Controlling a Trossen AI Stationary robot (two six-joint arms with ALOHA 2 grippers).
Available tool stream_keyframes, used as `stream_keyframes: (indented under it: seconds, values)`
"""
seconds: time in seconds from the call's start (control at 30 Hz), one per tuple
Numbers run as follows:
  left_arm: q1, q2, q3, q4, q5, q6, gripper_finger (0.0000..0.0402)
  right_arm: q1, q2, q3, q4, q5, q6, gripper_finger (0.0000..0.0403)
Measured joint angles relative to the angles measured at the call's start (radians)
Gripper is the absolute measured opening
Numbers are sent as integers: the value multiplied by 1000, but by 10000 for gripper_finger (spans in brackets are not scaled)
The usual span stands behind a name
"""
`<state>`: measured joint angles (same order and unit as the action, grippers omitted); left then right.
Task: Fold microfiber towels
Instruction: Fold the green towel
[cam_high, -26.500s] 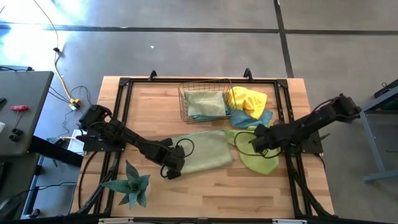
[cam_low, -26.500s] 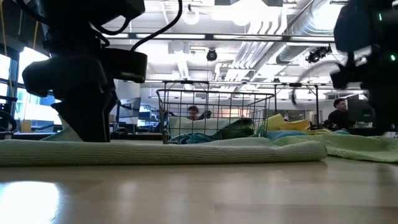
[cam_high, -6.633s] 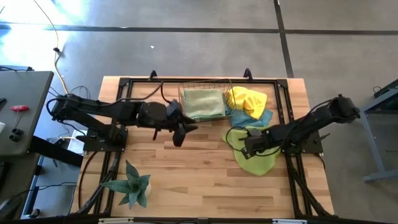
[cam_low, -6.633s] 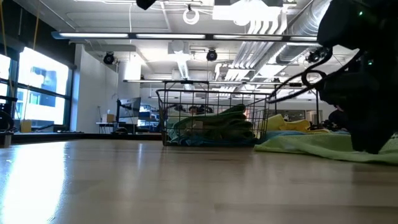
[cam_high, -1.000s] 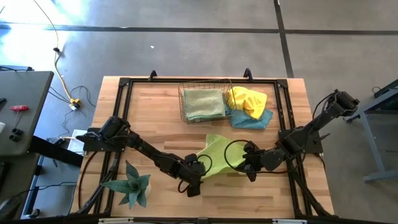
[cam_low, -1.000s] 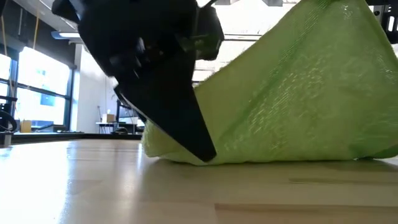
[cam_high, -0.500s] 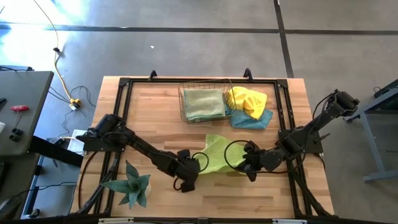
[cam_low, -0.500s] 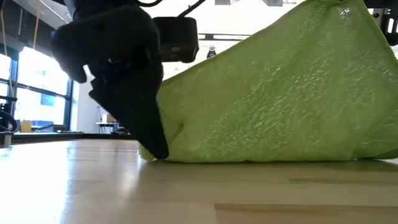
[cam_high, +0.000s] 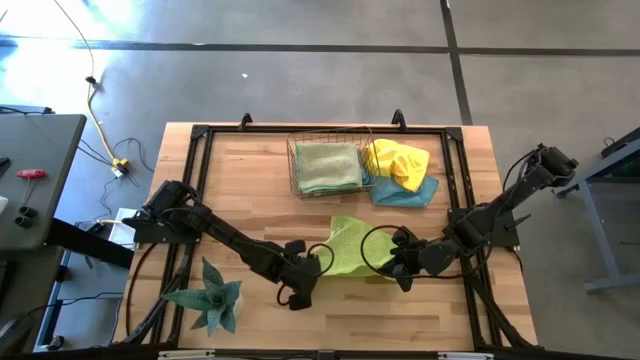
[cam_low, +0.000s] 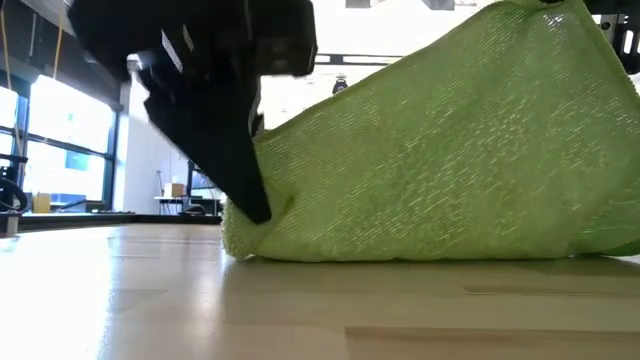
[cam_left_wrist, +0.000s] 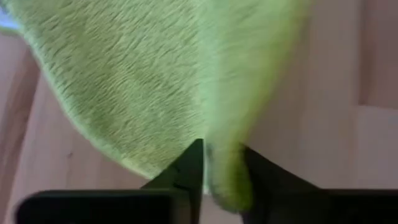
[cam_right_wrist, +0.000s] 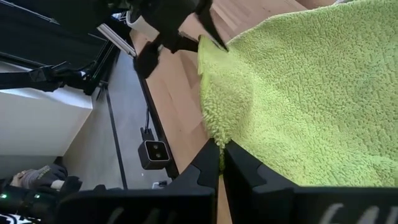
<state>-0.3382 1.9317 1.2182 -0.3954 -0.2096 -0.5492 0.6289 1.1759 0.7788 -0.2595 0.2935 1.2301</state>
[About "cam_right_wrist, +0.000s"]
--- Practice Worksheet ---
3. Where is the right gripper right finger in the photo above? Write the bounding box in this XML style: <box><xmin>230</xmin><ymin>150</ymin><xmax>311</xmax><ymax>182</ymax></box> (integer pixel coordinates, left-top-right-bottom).
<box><xmin>224</xmin><ymin>140</ymin><xmax>298</xmax><ymax>200</ymax></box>

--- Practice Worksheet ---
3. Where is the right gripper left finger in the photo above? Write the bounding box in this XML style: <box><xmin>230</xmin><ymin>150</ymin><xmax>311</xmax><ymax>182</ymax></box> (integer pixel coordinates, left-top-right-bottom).
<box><xmin>169</xmin><ymin>139</ymin><xmax>221</xmax><ymax>195</ymax></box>

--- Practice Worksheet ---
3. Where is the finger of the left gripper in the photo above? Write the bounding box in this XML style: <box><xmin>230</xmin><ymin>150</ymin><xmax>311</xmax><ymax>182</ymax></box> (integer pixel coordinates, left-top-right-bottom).
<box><xmin>195</xmin><ymin>0</ymin><xmax>229</xmax><ymax>50</ymax></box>
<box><xmin>135</xmin><ymin>40</ymin><xmax>162</xmax><ymax>78</ymax></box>

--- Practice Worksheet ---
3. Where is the lime green fluffy towel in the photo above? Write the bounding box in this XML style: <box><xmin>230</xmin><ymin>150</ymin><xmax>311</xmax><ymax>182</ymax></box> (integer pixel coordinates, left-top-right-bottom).
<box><xmin>197</xmin><ymin>0</ymin><xmax>398</xmax><ymax>188</ymax></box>

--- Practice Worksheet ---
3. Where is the white desk panel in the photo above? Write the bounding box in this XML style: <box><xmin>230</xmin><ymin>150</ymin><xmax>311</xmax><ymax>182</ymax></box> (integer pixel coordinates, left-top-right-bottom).
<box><xmin>0</xmin><ymin>86</ymin><xmax>95</xmax><ymax>157</ymax></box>

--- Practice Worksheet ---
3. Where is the person's hand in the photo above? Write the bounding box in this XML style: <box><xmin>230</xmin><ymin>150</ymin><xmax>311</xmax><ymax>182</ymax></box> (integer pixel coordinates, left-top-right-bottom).
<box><xmin>11</xmin><ymin>164</ymin><xmax>68</xmax><ymax>191</ymax></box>

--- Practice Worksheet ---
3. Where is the white frame bracket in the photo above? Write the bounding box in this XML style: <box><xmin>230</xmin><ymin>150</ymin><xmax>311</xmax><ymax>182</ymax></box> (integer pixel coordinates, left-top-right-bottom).
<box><xmin>96</xmin><ymin>23</ymin><xmax>138</xmax><ymax>58</ymax></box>

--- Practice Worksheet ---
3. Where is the grey table-level camera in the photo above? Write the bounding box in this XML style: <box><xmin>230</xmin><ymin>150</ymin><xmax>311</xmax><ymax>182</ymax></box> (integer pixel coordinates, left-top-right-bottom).
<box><xmin>137</xmin><ymin>139</ymin><xmax>171</xmax><ymax>170</ymax></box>

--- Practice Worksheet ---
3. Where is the black camera cable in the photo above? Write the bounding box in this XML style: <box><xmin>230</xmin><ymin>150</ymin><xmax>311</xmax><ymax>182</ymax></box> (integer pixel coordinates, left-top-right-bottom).
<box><xmin>140</xmin><ymin>105</ymin><xmax>155</xmax><ymax>141</ymax></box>

